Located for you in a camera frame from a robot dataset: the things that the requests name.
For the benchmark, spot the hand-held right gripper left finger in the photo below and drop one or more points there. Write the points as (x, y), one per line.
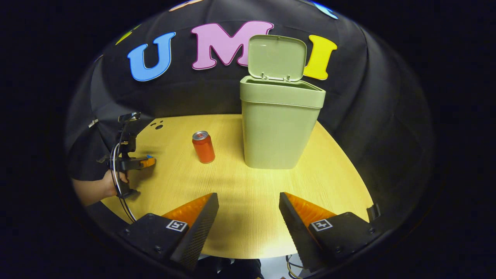
(197, 232)

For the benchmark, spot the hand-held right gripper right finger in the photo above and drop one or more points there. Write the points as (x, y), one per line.
(298, 236)

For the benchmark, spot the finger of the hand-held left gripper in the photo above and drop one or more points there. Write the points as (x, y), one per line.
(148, 163)

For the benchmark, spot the orange pop can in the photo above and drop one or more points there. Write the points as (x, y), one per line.
(204, 149)

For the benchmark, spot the green desktop garbage bin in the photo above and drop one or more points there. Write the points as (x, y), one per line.
(271, 131)

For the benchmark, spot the wooden desktop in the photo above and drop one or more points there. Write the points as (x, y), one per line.
(240, 193)

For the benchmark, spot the person's black shirt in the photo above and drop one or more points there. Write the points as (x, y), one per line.
(87, 155)

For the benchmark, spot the silver metal clip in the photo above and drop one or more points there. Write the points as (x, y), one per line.
(93, 123)

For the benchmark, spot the small black clamp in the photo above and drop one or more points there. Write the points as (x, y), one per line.
(374, 212)

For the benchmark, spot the black backdrop cloth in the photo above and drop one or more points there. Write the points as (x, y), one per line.
(193, 93)

